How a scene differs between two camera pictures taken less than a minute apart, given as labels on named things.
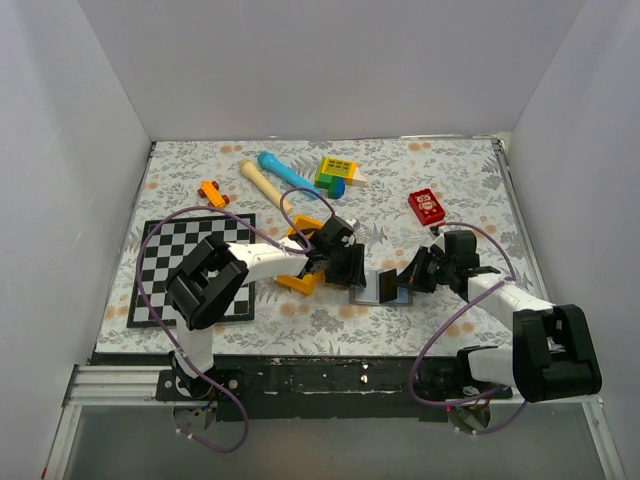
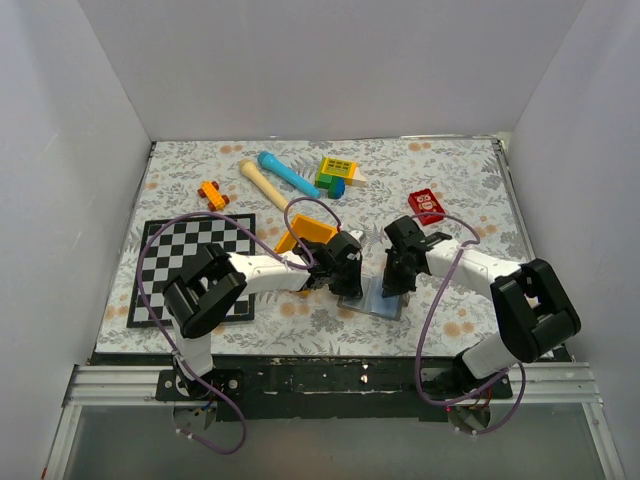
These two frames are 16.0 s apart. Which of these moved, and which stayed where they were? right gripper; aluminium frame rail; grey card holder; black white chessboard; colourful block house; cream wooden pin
Moved: right gripper; grey card holder
Stayed: black white chessboard; colourful block house; aluminium frame rail; cream wooden pin
